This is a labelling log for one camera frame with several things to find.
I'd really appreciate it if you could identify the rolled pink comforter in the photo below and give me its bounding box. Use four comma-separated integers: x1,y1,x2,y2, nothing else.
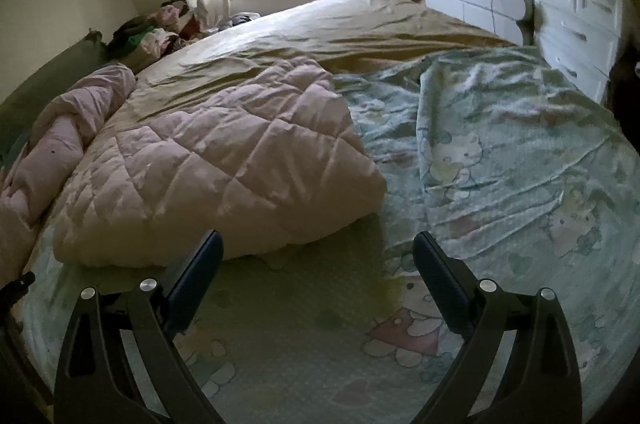
1,63,137,285

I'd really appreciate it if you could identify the grey bed headboard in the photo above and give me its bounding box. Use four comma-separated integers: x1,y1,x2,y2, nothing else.
1,30,106,163

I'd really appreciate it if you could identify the clothes pile by headboard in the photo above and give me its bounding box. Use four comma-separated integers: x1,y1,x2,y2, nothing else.
104,0,206,74

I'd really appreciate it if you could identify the pink quilted jacket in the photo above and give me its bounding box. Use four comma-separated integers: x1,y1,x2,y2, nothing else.
52,57,386,268

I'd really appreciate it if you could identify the tan bed sheet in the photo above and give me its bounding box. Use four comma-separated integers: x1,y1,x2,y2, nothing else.
98,0,516,140

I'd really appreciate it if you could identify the green cartoon print blanket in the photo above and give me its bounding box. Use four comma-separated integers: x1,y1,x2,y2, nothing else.
12,42,640,424

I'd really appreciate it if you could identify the white drawer dresser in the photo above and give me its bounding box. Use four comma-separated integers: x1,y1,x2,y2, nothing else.
535,0,632,104

